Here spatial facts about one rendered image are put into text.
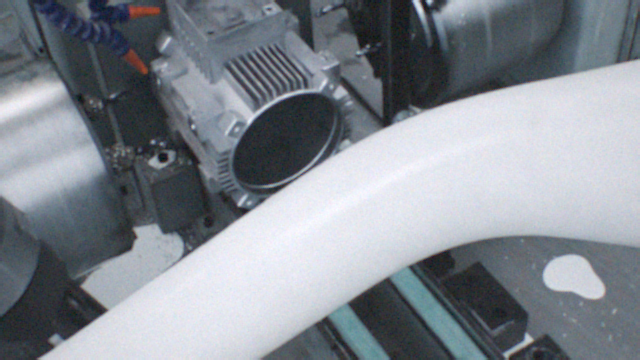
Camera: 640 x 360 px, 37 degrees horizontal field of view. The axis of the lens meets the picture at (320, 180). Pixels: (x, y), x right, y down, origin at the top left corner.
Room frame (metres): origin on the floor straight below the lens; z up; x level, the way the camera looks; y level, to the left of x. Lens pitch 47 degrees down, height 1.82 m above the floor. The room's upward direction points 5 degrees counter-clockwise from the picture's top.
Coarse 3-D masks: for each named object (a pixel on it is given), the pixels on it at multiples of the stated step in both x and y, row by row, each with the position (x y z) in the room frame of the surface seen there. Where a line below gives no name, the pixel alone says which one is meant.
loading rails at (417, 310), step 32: (224, 192) 0.83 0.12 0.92; (224, 224) 0.86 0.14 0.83; (384, 288) 0.68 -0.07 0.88; (416, 288) 0.65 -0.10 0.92; (320, 320) 0.61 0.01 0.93; (352, 320) 0.62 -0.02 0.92; (384, 320) 0.68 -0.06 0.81; (416, 320) 0.62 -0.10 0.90; (448, 320) 0.60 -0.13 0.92; (320, 352) 0.62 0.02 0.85; (352, 352) 0.57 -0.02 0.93; (384, 352) 0.57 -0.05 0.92; (416, 352) 0.62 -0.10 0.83; (448, 352) 0.57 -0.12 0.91; (480, 352) 0.56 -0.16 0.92
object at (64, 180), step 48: (0, 96) 0.77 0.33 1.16; (48, 96) 0.77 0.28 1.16; (0, 144) 0.71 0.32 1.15; (48, 144) 0.72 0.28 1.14; (96, 144) 0.72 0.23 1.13; (0, 192) 0.67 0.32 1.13; (48, 192) 0.68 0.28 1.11; (96, 192) 0.69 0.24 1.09; (48, 240) 0.65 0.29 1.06; (96, 240) 0.67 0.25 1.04
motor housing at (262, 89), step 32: (288, 32) 0.96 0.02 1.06; (192, 64) 0.90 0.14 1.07; (256, 64) 0.86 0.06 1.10; (288, 64) 0.85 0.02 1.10; (160, 96) 0.92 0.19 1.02; (192, 96) 0.86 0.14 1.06; (224, 96) 0.84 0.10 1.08; (256, 96) 0.80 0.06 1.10; (288, 96) 0.81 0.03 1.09; (320, 96) 0.89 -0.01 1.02; (256, 128) 0.92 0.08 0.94; (288, 128) 0.90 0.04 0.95; (320, 128) 0.87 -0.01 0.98; (224, 160) 0.78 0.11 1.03; (256, 160) 0.86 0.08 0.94; (288, 160) 0.85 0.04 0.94; (320, 160) 0.84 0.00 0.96; (256, 192) 0.79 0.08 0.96
